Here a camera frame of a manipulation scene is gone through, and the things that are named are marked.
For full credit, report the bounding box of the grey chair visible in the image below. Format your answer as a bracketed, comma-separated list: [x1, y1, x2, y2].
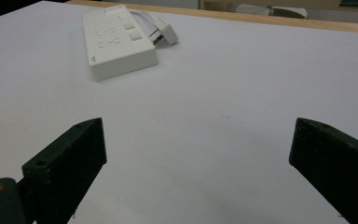
[234, 3, 309, 20]

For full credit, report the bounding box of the white power plug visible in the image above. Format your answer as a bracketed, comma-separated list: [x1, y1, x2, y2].
[148, 17, 179, 47]

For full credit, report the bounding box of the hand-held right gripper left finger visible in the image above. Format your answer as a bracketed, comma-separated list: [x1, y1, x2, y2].
[21, 117, 108, 224]

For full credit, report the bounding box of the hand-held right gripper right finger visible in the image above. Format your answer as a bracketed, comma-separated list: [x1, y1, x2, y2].
[288, 117, 358, 224]

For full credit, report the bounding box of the white power strip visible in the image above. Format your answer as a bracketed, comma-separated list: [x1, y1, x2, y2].
[81, 4, 159, 82]

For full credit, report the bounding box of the white power cable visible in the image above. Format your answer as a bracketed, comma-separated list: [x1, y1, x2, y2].
[129, 8, 162, 40]

